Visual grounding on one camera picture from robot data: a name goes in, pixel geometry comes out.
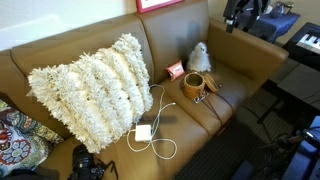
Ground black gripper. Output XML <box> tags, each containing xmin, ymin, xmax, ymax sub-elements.
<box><xmin>222</xmin><ymin>0</ymin><xmax>271</xmax><ymax>34</ymax></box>

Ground round wicker basket bag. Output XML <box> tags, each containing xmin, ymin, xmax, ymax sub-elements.
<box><xmin>182</xmin><ymin>70</ymin><xmax>235</xmax><ymax>128</ymax></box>

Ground brown leather couch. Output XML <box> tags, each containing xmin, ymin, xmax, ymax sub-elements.
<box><xmin>0</xmin><ymin>0</ymin><xmax>290</xmax><ymax>180</ymax></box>

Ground blue cloth covered table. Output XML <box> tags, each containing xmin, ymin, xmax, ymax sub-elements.
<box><xmin>238</xmin><ymin>9</ymin><xmax>301</xmax><ymax>44</ymax></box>

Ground glass items on table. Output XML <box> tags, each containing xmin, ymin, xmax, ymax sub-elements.
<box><xmin>268</xmin><ymin>0</ymin><xmax>296</xmax><ymax>18</ymax></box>

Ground white fluffy plush toy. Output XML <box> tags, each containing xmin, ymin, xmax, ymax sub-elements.
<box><xmin>185</xmin><ymin>41</ymin><xmax>212</xmax><ymax>73</ymax></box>

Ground black piano keyboard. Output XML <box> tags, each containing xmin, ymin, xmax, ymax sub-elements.
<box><xmin>283</xmin><ymin>21</ymin><xmax>320</xmax><ymax>73</ymax></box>

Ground pink tissue packet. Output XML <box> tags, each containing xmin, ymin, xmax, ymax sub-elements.
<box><xmin>165</xmin><ymin>59</ymin><xmax>186</xmax><ymax>82</ymax></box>

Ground grey bench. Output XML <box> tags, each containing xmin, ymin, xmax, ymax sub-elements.
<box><xmin>276</xmin><ymin>63</ymin><xmax>320</xmax><ymax>111</ymax></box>

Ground red framed picture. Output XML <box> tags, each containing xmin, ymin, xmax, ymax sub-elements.
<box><xmin>135</xmin><ymin>0</ymin><xmax>185</xmax><ymax>14</ymax></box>

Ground dark woven rug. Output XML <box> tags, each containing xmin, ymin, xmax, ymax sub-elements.
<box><xmin>173</xmin><ymin>86</ymin><xmax>301</xmax><ymax>180</ymax></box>

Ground white power adapter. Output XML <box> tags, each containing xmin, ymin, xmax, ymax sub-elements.
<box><xmin>134</xmin><ymin>124</ymin><xmax>153</xmax><ymax>143</ymax></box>

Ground blue box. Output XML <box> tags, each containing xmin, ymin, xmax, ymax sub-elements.
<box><xmin>281</xmin><ymin>114</ymin><xmax>320</xmax><ymax>180</ymax></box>

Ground white shaggy pillow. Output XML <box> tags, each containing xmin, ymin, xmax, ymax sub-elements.
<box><xmin>27</xmin><ymin>32</ymin><xmax>154</xmax><ymax>155</ymax></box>

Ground floral patterned pillow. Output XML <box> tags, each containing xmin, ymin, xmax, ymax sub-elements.
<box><xmin>0</xmin><ymin>98</ymin><xmax>64</xmax><ymax>178</ymax></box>

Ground white charger cable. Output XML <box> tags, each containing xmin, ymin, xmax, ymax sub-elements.
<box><xmin>125</xmin><ymin>83</ymin><xmax>179</xmax><ymax>160</ymax></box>

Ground black cable tangle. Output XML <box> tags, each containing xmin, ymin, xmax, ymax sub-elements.
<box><xmin>259</xmin><ymin>128</ymin><xmax>316</xmax><ymax>176</ymax></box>

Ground black camera with strap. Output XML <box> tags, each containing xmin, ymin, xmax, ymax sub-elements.
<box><xmin>67</xmin><ymin>143</ymin><xmax>119</xmax><ymax>180</ymax></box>

